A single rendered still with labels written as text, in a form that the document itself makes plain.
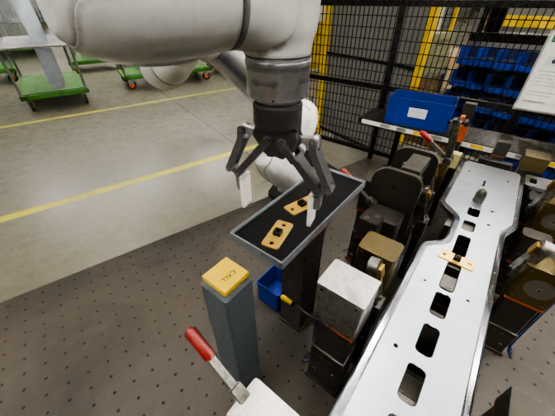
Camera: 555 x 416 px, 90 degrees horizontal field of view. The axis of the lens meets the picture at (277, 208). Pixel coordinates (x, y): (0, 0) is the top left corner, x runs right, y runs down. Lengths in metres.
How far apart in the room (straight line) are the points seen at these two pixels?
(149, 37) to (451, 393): 0.68
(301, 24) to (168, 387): 0.89
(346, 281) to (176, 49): 0.47
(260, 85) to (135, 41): 0.16
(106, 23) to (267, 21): 0.16
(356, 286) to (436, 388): 0.22
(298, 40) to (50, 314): 1.14
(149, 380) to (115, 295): 0.36
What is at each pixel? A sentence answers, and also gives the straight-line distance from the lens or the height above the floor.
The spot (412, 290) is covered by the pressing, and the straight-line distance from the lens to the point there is 0.76.
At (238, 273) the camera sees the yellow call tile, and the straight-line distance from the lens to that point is 0.51.
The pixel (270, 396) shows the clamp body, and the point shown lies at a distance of 0.52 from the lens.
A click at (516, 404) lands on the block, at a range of 0.67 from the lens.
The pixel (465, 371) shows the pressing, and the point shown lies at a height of 1.00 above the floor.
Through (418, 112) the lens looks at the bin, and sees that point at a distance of 1.60.
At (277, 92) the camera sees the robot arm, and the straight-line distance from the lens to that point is 0.39.
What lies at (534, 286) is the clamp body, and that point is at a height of 0.99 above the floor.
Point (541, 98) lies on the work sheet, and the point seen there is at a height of 1.20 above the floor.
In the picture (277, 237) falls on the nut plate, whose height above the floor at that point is 1.16.
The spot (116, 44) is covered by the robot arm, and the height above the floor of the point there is 1.52.
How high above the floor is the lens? 1.55
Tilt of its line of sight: 37 degrees down
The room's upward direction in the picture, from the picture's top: straight up
